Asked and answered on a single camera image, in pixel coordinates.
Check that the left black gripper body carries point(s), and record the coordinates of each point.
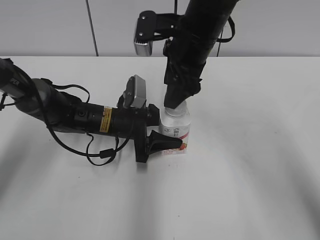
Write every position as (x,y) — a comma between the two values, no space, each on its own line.
(131,124)

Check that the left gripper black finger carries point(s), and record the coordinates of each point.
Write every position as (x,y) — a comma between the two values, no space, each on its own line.
(157,142)

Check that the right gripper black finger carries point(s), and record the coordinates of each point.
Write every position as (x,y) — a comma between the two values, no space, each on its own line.
(175,95)

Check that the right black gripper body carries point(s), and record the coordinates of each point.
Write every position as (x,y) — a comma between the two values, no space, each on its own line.
(181,77)

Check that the white yili yogurt bottle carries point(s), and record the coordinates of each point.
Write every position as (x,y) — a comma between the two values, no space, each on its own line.
(177,128)

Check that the white round bottle cap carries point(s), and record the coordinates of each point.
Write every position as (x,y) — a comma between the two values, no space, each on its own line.
(178,112)

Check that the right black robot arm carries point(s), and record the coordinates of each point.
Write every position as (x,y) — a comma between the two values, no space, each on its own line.
(200,28)

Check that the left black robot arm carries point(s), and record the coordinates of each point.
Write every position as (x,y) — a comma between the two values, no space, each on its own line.
(62,112)

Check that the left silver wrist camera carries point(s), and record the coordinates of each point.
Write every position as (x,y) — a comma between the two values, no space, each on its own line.
(134,94)

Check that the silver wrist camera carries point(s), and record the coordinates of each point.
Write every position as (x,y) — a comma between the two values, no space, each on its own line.
(134,94)
(151,27)

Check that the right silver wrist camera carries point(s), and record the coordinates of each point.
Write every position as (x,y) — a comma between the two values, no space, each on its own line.
(151,27)

